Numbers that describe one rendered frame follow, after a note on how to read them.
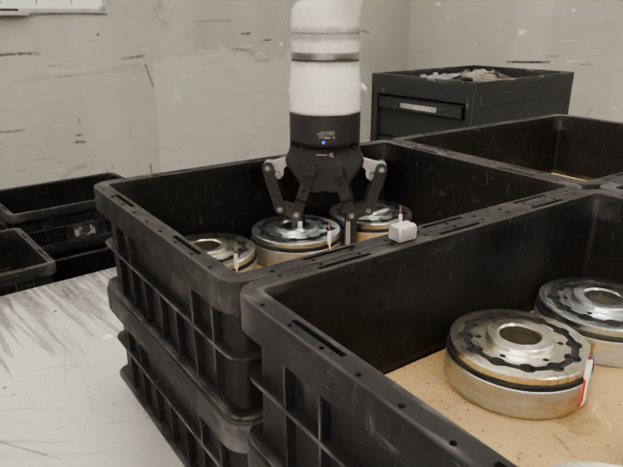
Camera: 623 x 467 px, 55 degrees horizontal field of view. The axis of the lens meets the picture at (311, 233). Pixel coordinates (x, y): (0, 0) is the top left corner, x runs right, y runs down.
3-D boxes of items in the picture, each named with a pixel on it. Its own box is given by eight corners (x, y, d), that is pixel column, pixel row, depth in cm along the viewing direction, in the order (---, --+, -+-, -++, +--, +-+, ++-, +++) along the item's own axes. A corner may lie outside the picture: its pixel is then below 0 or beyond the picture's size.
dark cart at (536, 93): (451, 339, 213) (475, 82, 182) (363, 296, 245) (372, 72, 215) (541, 293, 248) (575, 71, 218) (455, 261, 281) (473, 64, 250)
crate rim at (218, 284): (230, 321, 38) (228, 286, 37) (91, 206, 61) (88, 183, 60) (587, 209, 59) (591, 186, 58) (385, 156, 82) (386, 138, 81)
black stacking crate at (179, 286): (237, 442, 41) (229, 293, 37) (105, 291, 64) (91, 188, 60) (569, 296, 63) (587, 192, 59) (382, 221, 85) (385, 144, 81)
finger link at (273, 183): (273, 156, 66) (294, 203, 68) (258, 162, 66) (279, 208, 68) (270, 161, 63) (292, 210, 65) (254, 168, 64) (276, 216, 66)
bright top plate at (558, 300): (621, 350, 44) (623, 344, 43) (513, 298, 52) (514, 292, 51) (694, 317, 49) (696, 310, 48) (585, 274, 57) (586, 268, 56)
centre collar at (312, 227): (293, 239, 64) (293, 233, 64) (265, 228, 68) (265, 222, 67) (326, 229, 67) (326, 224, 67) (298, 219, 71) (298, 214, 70)
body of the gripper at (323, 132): (281, 108, 59) (282, 199, 62) (366, 109, 59) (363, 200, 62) (287, 98, 66) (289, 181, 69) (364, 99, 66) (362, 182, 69)
